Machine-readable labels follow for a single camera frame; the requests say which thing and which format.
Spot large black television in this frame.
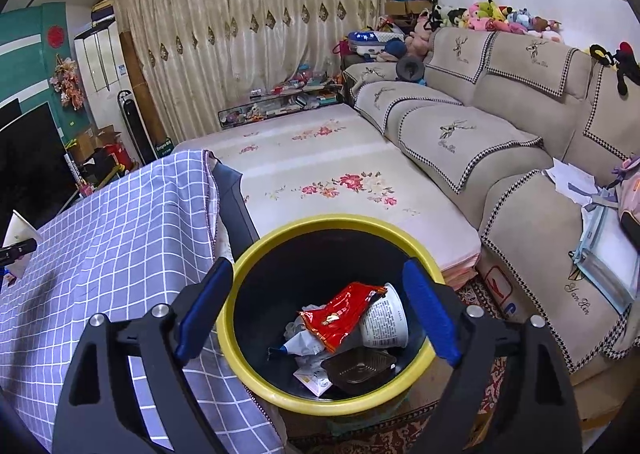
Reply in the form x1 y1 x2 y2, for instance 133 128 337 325
0 101 68 230

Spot floral mat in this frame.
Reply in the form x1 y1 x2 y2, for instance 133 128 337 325
172 104 483 285

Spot cluttered glass shelf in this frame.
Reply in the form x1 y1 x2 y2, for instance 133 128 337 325
218 79 346 127

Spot open cardboard boxes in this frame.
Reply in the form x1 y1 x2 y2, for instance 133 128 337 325
70 124 136 175

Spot patterned rug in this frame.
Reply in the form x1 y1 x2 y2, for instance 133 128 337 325
287 284 506 454

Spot brown plastic tray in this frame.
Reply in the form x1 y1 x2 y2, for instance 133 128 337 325
320 349 398 396

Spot blue starred bag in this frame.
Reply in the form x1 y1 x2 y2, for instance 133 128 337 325
346 30 406 57

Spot black red plush toy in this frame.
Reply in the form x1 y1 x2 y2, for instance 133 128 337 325
587 41 640 97

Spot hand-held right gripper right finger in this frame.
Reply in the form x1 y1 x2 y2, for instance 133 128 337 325
402 258 583 454

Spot white standing air conditioner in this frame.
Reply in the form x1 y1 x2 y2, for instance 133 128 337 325
74 4 126 100

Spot small white carton box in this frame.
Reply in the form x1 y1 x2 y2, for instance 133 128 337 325
292 365 333 396

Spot blue checked tablecloth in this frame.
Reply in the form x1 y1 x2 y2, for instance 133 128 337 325
0 149 286 454

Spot beige curtain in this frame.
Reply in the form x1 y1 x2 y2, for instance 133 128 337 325
112 0 386 155

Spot beige sofa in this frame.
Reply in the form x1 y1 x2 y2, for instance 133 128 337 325
342 26 640 430

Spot printed cardboard box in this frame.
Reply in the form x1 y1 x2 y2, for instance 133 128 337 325
477 254 521 320

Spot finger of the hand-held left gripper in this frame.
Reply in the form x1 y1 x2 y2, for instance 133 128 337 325
0 238 38 266

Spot red snack packet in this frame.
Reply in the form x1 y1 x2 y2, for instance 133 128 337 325
298 282 388 354

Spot hanging flower decoration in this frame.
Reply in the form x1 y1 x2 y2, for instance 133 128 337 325
50 55 83 110

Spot black tower fan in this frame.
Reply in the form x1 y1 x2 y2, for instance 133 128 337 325
116 90 156 165

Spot pile of plush toys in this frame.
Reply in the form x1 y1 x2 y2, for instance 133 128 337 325
400 0 563 42

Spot grey neck pillow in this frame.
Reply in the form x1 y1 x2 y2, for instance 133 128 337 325
396 55 426 82

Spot yellow rimmed trash bin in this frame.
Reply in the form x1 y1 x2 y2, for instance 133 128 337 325
216 216 446 416

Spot white printed plastic cup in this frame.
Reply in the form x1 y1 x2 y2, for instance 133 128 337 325
359 282 410 350

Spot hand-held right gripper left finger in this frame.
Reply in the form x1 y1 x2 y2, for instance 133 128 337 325
52 256 235 454

